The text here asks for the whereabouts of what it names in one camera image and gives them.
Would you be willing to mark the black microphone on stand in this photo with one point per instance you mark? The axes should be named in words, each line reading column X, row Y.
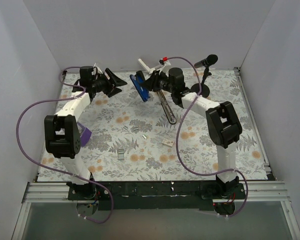
column 206, row 63

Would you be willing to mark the purple stapler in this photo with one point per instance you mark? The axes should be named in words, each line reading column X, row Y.
column 85, row 134

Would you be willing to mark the blue stapler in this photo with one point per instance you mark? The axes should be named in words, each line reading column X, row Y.
column 137, row 81

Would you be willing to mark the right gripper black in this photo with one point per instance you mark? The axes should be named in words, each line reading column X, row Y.
column 153, row 81

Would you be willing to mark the small staple box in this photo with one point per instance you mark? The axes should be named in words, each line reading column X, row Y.
column 167, row 142

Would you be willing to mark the aluminium frame rail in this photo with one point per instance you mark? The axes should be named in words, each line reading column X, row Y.
column 57, row 192

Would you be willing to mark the floral table mat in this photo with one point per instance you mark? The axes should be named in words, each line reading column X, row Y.
column 150, row 160

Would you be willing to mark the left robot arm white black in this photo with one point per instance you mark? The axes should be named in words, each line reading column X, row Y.
column 62, row 136

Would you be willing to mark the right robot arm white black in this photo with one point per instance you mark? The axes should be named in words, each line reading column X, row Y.
column 224, row 127

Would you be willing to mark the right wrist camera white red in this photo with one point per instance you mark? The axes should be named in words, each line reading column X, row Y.
column 164, row 65

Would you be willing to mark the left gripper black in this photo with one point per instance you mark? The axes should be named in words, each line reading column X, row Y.
column 109, row 82

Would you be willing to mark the grey staple strip stack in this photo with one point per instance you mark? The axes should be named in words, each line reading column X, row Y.
column 121, row 154

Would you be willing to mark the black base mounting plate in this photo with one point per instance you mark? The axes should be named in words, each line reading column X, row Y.
column 146, row 195

